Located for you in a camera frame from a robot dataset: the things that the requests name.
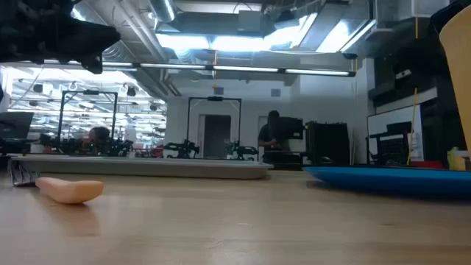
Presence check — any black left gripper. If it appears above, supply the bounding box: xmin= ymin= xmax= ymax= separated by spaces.
xmin=0 ymin=0 xmax=121 ymax=74

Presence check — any yellow plastic cup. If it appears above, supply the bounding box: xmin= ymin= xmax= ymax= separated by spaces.
xmin=439 ymin=14 xmax=471 ymax=152

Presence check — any fork with peach handle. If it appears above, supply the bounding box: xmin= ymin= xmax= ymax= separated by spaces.
xmin=7 ymin=160 xmax=105 ymax=205

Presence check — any blue round plate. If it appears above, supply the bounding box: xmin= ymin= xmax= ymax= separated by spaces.
xmin=303 ymin=165 xmax=471 ymax=199

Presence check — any grey plastic tray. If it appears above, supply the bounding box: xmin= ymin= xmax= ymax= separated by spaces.
xmin=9 ymin=154 xmax=274 ymax=180

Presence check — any person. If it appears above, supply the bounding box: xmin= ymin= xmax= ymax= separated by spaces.
xmin=87 ymin=126 xmax=112 ymax=154
xmin=257 ymin=109 xmax=291 ymax=163

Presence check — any white whiteboard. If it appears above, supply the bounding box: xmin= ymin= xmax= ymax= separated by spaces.
xmin=366 ymin=104 xmax=425 ymax=163

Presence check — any black computer monitor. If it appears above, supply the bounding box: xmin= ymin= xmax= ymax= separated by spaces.
xmin=274 ymin=116 xmax=305 ymax=141
xmin=0 ymin=111 xmax=35 ymax=141

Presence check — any yellow bottle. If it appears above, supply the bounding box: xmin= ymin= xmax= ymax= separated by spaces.
xmin=446 ymin=146 xmax=467 ymax=172

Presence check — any long LED light bar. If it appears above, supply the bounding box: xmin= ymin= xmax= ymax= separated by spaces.
xmin=43 ymin=60 xmax=357 ymax=78

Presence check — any pink rectangular pad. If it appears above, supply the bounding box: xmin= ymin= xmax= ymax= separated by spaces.
xmin=410 ymin=160 xmax=445 ymax=170

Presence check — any black cabinet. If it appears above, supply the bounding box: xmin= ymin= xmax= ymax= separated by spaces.
xmin=306 ymin=121 xmax=351 ymax=166

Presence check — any black robot station frame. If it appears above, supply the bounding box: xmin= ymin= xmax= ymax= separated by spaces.
xmin=186 ymin=96 xmax=243 ymax=160
xmin=57 ymin=89 xmax=119 ymax=154

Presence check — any yellow hanging cord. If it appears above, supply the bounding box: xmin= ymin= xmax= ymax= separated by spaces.
xmin=406 ymin=14 xmax=419 ymax=166

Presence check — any black wire cart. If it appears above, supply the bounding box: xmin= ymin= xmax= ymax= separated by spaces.
xmin=365 ymin=121 xmax=413 ymax=166

